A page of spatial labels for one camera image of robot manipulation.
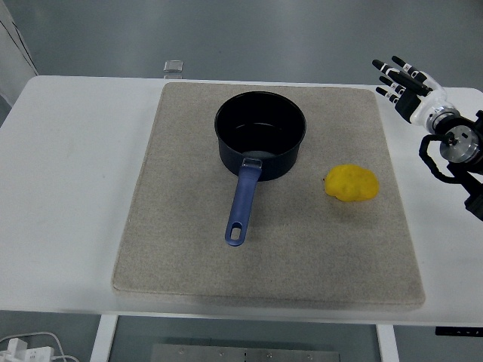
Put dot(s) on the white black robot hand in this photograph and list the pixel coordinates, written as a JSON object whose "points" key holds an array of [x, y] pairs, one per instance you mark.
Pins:
{"points": [[424, 102]]}

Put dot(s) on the yellow potato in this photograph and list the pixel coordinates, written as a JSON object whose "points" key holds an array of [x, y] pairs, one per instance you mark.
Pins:
{"points": [[351, 183]]}

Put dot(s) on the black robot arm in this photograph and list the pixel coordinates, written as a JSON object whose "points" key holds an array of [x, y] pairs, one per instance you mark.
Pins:
{"points": [[458, 145]]}

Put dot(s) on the beige fabric mat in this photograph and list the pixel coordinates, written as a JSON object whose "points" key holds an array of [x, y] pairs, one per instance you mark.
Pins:
{"points": [[264, 226]]}

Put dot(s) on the black table control panel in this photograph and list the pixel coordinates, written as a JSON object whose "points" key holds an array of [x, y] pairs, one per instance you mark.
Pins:
{"points": [[458, 331]]}

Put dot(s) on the white table leg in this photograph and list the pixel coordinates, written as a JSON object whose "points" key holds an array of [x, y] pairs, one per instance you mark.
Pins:
{"points": [[103, 337], [386, 342]]}

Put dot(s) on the white power strip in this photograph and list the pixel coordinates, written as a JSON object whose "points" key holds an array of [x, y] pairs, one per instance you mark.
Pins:
{"points": [[22, 351]]}

